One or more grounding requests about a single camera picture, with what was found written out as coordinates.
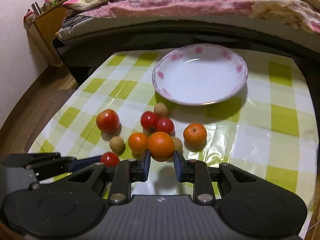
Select dark bed frame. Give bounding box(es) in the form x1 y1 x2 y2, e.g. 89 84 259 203
52 20 319 84

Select green white checkered tablecloth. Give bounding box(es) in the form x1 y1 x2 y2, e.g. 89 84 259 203
30 50 318 213

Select tan longan top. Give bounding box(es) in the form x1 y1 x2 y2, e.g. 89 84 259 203
153 102 169 119

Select wooden bedside cabinet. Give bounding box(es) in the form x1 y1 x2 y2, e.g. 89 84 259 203
27 0 67 67

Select large dimpled orange mandarin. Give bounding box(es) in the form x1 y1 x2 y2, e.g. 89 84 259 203
148 132 175 162

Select red cherry tomato with stem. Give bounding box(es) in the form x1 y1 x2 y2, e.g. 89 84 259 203
140 111 158 132

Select white plate pink flowers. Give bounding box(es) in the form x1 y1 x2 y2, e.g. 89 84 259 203
152 43 248 106

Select tan longan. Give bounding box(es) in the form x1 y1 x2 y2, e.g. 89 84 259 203
153 102 169 119
110 136 125 153
171 137 183 151

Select small orange mandarin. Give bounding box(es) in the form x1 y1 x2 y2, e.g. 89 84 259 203
183 123 207 146

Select smooth orange tomato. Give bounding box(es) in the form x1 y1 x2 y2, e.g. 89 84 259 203
128 133 148 155

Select large red tomato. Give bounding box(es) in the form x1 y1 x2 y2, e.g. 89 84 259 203
96 109 120 133

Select grey mattress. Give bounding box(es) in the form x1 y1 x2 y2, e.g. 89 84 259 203
56 15 319 53

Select metal cup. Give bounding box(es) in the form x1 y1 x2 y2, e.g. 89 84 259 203
31 2 42 17

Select small red cherry tomato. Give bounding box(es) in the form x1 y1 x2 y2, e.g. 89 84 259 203
156 118 175 135

